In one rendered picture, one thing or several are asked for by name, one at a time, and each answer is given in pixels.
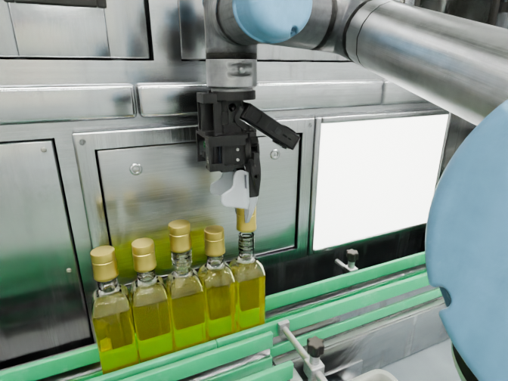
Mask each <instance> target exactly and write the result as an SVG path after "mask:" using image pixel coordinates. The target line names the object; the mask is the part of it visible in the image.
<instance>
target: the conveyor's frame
mask: <svg viewBox="0 0 508 381"><path fill-rule="evenodd" d="M443 308H446V304H445V300H444V298H442V299H438V300H436V301H434V302H430V303H428V304H425V305H422V306H420V307H417V308H414V309H411V310H409V311H406V312H403V313H400V314H397V315H395V316H392V317H389V318H386V319H384V320H382V321H378V322H376V323H374V324H370V325H367V326H366V327H362V328H359V329H357V330H353V331H351V332H349V333H345V334H343V335H341V336H337V337H335V338H332V339H328V340H327V341H324V354H323V355H321V356H320V360H321V361H322V363H323V364H324V375H326V374H328V373H331V372H333V371H335V370H338V369H340V368H343V367H345V366H348V365H350V364H353V363H355V362H357V361H360V360H362V361H363V364H362V370H361V375H362V374H364V373H366V372H369V371H371V370H375V369H379V368H381V367H384V366H386V365H388V364H391V363H393V362H395V361H398V360H400V359H402V358H405V357H407V356H409V355H412V354H413V353H416V352H418V351H421V350H423V349H425V348H428V347H430V346H431V345H434V344H436V343H439V342H441V341H444V340H446V339H449V338H450V337H449V335H448V334H447V332H446V329H445V327H444V325H443V323H442V321H441V318H440V317H439V312H440V311H441V310H442V309H443ZM287 361H292V362H293V366H294V367H295V369H296V370H297V372H298V373H299V375H300V376H301V378H302V379H303V381H308V377H307V376H306V374H305V373H304V371H303V367H304V361H303V360H302V358H301V356H300V355H299V353H298V352H293V353H291V354H287V355H285V356H283V357H281V358H277V359H274V360H273V361H272V365H274V366H276V365H278V364H282V363H284V362H287Z"/></svg>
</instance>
